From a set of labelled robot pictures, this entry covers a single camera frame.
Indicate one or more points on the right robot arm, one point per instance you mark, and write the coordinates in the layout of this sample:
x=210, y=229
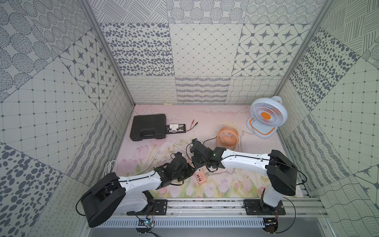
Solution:
x=282, y=173

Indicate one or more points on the white and orange fan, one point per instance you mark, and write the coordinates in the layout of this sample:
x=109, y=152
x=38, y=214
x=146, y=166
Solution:
x=267, y=115

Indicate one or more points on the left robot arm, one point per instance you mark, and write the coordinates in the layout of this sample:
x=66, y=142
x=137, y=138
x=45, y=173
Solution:
x=113, y=194

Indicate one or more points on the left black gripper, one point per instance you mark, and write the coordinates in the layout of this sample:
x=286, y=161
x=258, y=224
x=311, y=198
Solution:
x=183, y=167

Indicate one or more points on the small orange desk fan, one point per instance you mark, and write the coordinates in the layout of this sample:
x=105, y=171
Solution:
x=227, y=137

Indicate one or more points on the red and black test leads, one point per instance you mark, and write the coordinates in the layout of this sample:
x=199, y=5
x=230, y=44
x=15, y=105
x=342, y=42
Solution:
x=193, y=124

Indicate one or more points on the black plastic tool case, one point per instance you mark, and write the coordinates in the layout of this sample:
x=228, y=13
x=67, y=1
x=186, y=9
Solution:
x=148, y=127

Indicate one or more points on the white slotted cable duct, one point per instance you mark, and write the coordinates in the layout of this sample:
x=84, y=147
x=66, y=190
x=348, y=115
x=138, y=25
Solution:
x=227, y=222

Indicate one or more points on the aluminium mounting rail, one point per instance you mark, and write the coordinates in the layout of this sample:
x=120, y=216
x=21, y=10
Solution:
x=233, y=207

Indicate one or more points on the left green circuit board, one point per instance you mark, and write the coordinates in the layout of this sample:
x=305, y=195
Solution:
x=146, y=223

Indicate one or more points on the right circuit board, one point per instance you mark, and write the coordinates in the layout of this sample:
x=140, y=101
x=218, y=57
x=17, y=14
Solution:
x=270, y=225

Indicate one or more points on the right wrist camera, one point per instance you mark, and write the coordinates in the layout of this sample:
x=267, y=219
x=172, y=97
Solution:
x=196, y=142

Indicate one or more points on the pink power strip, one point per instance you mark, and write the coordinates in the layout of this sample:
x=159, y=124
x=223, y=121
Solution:
x=200, y=176

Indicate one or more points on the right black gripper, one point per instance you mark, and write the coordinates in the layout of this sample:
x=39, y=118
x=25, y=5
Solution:
x=195, y=164

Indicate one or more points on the black tray with white adapter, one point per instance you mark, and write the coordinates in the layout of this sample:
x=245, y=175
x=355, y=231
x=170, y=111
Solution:
x=175, y=128

